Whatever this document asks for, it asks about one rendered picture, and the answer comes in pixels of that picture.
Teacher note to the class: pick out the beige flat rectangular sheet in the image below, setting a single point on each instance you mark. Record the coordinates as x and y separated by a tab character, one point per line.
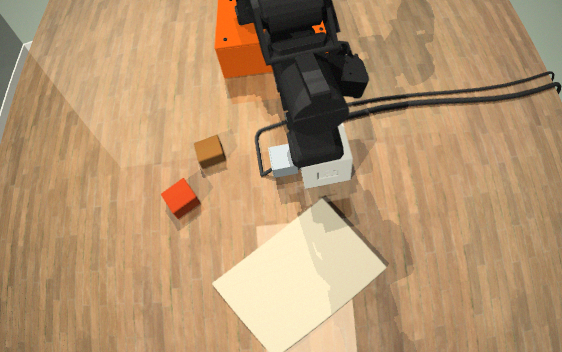
299	277

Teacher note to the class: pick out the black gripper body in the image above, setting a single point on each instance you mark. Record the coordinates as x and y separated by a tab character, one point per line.
307	150

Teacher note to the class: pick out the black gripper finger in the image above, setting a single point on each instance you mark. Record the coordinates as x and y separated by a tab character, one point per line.
288	121

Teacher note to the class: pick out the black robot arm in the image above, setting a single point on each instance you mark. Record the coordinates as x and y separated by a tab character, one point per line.
313	84

